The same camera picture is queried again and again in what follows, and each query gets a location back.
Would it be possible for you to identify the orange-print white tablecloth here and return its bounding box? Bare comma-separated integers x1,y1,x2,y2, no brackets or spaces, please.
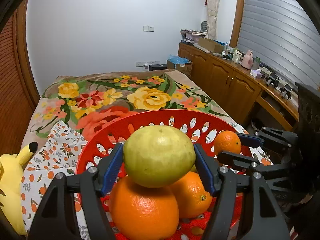
20,121,273,239

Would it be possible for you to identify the pink kettle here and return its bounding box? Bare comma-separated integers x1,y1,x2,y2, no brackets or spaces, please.
241,49,253,70

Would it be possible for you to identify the large orange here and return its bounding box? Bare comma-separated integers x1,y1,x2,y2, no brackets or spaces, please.
108,177,180,239
170,171,213,219

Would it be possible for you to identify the cardboard box with blue bags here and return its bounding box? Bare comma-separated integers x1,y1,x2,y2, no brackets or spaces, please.
167,54,193,77

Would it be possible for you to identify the grey window blind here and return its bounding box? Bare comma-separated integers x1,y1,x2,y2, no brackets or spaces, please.
236,0,319,88

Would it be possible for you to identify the cardboard box on cabinet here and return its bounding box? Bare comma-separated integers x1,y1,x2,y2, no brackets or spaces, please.
198,37,224,54

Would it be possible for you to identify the white wall socket strip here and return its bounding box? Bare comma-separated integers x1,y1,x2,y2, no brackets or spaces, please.
135,61,161,67

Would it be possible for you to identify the yellow Pikachu plush toy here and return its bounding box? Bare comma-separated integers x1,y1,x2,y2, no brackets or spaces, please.
1,142,38,236

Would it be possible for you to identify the wooden sideboard cabinet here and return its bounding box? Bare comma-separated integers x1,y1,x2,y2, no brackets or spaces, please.
178,43,298,131

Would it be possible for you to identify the red perforated plastic basket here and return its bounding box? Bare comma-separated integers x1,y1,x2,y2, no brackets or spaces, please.
76,107,236,239

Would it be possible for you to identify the brown louvered wardrobe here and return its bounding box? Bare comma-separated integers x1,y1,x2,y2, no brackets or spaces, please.
0,0,40,154

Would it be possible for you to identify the white wall switch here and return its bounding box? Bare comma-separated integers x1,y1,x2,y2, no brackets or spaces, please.
143,25,154,32

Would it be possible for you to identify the floral bed blanket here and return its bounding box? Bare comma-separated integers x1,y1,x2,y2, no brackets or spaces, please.
21,69,233,151

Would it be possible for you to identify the beige curtain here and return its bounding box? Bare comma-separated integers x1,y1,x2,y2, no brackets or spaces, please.
207,0,220,40

